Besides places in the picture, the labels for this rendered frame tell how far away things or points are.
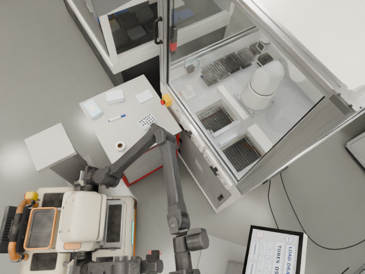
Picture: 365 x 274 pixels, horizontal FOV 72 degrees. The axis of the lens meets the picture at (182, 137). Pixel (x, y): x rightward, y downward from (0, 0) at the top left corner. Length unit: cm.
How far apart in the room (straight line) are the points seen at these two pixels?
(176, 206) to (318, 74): 63
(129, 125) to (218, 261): 143
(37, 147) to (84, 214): 101
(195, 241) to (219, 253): 162
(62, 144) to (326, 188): 254
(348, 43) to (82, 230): 117
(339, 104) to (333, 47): 21
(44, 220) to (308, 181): 242
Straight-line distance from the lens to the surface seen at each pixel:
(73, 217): 120
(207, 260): 251
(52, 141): 208
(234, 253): 255
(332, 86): 78
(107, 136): 198
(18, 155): 308
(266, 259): 154
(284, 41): 82
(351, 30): 100
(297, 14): 97
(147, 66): 238
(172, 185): 101
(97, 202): 123
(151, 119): 195
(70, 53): 360
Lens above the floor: 251
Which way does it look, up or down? 65 degrees down
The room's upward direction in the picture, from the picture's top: 8 degrees clockwise
